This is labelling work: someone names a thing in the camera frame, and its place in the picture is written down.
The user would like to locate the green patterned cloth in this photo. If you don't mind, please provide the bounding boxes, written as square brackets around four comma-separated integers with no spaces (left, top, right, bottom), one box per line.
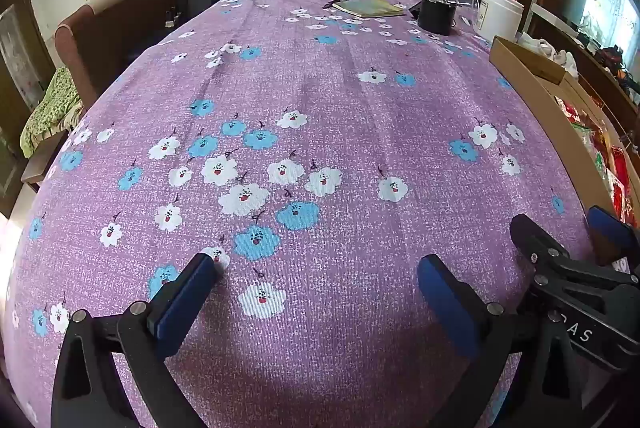
[20,67,83,157]

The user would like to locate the dark red bag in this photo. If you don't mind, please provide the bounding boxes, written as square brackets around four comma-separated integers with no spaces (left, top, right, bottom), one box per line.
[600,46,640,94]

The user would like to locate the clear plastic cup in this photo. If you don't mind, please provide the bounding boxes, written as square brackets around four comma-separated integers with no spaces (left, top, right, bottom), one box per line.
[450,0,481,26]

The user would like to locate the purple floral tablecloth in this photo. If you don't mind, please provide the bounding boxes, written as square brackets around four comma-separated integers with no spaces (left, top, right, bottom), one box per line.
[0,0,621,428]

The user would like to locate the black cylindrical container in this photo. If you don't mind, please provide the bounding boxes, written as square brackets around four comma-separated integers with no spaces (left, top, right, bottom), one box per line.
[417,0,457,36]

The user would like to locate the brown armchair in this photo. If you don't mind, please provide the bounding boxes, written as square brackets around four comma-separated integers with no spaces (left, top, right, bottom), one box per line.
[54,0,183,109]

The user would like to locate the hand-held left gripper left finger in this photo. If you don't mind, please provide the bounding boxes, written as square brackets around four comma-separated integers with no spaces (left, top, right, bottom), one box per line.
[51,252,218,428]

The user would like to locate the cardboard box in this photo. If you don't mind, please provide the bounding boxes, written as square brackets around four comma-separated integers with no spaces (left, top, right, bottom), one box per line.
[489,36,640,259]

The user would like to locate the wooden cabinet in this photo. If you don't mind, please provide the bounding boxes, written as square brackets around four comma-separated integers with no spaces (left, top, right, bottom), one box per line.
[530,3,640,119]

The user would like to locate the yellow-green notebook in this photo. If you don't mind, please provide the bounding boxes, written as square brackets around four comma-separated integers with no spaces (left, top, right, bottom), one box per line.
[332,0,406,19]

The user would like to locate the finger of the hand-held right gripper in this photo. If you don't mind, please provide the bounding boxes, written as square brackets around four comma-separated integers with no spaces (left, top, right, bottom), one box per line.
[586,205,640,266]
[510,214,571,269]

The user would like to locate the white plastic jar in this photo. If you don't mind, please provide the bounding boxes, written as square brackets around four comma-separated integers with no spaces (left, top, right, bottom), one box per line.
[477,0,524,43]

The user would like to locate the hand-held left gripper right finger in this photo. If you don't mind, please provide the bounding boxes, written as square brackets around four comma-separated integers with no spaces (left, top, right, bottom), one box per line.
[417,254,593,428]

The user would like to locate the white crumpled cloth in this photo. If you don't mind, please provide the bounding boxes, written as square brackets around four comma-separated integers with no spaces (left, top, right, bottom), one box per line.
[517,33,578,76]

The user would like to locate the wooden stool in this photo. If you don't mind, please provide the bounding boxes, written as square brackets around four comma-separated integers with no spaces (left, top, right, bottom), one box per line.
[21,131,68,189]

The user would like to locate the wooden door with glass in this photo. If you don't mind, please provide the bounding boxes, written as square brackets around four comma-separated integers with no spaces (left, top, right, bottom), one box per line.
[0,0,56,214]

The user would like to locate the pile of assorted snack packets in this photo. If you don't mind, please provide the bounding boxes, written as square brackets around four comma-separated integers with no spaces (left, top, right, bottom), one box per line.
[555,96,640,229]

